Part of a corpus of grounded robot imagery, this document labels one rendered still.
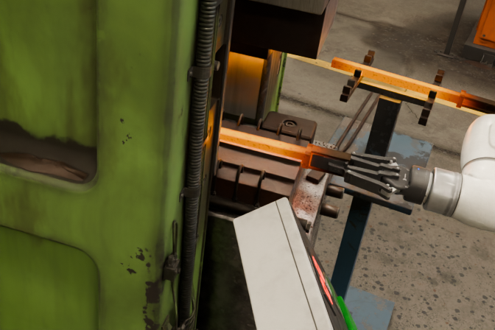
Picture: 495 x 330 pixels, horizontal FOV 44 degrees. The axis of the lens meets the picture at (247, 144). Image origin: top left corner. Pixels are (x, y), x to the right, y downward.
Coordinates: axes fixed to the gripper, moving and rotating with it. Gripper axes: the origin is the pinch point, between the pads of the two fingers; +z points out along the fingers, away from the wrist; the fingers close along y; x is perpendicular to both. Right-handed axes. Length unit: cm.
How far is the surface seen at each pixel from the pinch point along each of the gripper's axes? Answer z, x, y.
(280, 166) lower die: 9.2, -1.4, -4.6
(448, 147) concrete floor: -57, -99, 203
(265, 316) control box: 1, 17, -61
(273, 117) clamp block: 15.5, -2.6, 16.2
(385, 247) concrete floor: -30, -100, 103
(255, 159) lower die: 14.5, -1.5, -4.5
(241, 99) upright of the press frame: 25.1, -3.5, 22.6
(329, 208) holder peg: -2.8, -12.0, 0.3
